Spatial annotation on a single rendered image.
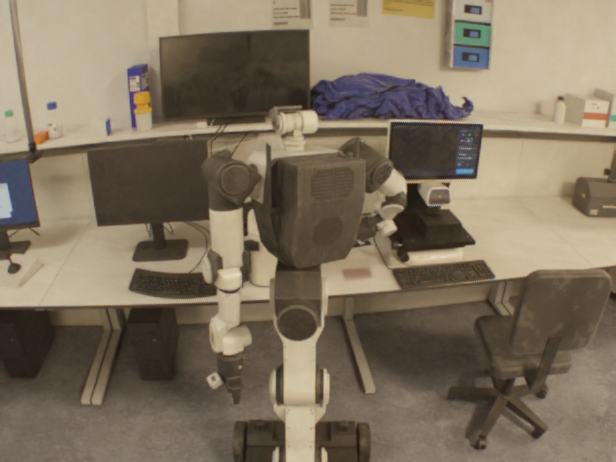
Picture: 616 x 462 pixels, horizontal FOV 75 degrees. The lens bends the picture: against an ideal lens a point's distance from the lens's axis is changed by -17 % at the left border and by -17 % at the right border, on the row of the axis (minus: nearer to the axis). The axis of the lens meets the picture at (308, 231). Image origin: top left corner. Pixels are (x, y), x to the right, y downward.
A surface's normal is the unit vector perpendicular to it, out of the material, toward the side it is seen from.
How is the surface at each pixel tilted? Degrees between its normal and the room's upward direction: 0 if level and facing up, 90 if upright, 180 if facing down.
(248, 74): 86
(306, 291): 37
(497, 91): 90
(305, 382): 56
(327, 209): 98
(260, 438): 45
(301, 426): 64
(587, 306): 90
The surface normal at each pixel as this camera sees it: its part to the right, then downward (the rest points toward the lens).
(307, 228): 0.46, 0.52
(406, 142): 0.12, 0.48
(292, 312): -0.01, 0.32
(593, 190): -0.01, -0.32
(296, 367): -0.01, 0.11
